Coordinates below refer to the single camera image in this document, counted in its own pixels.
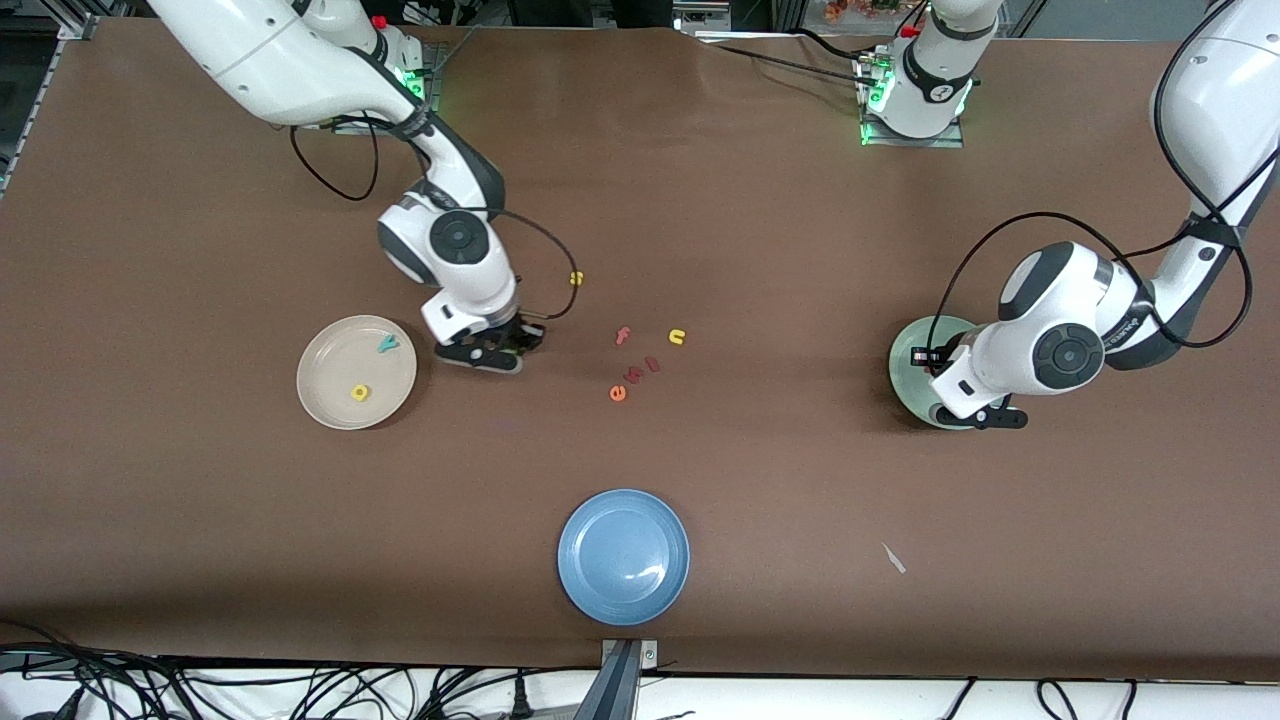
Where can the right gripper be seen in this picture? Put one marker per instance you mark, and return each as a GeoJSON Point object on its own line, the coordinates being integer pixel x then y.
{"type": "Point", "coordinates": [521, 334]}

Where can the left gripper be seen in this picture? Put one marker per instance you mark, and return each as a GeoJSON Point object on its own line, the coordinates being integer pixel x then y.
{"type": "Point", "coordinates": [943, 360]}

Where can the teal letter y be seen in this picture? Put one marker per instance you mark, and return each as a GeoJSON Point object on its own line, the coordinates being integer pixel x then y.
{"type": "Point", "coordinates": [387, 345]}

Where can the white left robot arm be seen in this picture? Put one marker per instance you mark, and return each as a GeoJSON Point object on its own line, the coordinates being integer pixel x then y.
{"type": "Point", "coordinates": [1220, 100]}

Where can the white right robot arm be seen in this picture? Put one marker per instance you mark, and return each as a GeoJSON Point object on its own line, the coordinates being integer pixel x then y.
{"type": "Point", "coordinates": [260, 60]}

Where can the green plate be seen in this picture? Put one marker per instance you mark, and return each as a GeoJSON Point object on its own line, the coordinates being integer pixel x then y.
{"type": "Point", "coordinates": [905, 365]}

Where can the beige brown plate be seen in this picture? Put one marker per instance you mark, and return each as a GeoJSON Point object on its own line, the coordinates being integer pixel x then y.
{"type": "Point", "coordinates": [340, 360]}

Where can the white paper scrap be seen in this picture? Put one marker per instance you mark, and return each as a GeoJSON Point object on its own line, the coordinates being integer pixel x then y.
{"type": "Point", "coordinates": [893, 558]}

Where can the blue plate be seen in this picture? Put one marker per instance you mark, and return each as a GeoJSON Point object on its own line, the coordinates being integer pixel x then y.
{"type": "Point", "coordinates": [623, 557]}

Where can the brown table cover mat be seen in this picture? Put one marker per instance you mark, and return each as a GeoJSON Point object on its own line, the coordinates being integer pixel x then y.
{"type": "Point", "coordinates": [200, 500]}

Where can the black power plug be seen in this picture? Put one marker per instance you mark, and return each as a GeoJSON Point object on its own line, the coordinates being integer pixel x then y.
{"type": "Point", "coordinates": [520, 700]}

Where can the orange decoration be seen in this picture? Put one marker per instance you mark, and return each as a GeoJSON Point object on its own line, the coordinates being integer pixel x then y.
{"type": "Point", "coordinates": [860, 8]}

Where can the grey box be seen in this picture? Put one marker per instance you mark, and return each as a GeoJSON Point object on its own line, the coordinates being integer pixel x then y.
{"type": "Point", "coordinates": [725, 15]}

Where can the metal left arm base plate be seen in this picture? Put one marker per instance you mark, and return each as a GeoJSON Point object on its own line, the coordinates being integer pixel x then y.
{"type": "Point", "coordinates": [950, 141]}

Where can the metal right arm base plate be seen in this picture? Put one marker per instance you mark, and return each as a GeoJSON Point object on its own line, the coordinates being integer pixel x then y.
{"type": "Point", "coordinates": [428, 112]}

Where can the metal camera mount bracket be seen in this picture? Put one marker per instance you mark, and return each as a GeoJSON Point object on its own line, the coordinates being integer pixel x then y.
{"type": "Point", "coordinates": [628, 655]}

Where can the aluminium frame rail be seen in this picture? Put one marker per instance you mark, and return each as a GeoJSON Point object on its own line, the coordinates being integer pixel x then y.
{"type": "Point", "coordinates": [30, 100]}

